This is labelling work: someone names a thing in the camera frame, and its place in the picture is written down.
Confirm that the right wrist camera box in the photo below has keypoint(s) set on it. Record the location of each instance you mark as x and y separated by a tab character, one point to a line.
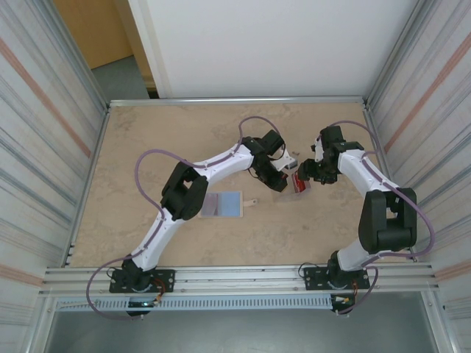
318	149

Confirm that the aluminium frame post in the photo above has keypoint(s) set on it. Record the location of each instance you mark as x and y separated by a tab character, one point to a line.
79	62
395	55

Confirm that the aluminium table end rail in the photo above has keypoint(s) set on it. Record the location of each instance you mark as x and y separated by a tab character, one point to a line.
239	100

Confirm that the wide aluminium base rail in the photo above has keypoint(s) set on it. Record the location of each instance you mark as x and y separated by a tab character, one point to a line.
239	283

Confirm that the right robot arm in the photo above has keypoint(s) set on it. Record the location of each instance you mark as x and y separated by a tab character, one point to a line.
386	228

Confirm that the corrugated translucent side panel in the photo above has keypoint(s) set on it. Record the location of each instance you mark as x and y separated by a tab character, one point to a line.
434	110
37	110

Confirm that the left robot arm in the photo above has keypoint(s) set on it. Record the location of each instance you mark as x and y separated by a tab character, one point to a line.
184	193

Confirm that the brown wooden door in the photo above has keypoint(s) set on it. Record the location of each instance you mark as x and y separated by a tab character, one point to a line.
95	29

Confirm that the red VIP card number 848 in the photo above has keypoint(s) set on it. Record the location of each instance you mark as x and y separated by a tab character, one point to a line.
303	187

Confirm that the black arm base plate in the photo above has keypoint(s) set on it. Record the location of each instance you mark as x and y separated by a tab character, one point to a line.
165	279
312	279

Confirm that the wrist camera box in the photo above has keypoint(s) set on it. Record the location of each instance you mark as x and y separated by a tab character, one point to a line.
285	162
318	149

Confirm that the grey sheet metal shelf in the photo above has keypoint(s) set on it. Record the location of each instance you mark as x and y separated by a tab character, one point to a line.
239	331

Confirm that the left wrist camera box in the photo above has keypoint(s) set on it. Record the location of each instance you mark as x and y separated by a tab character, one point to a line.
285	162

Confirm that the white door frame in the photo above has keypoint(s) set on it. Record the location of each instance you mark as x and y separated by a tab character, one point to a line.
154	55

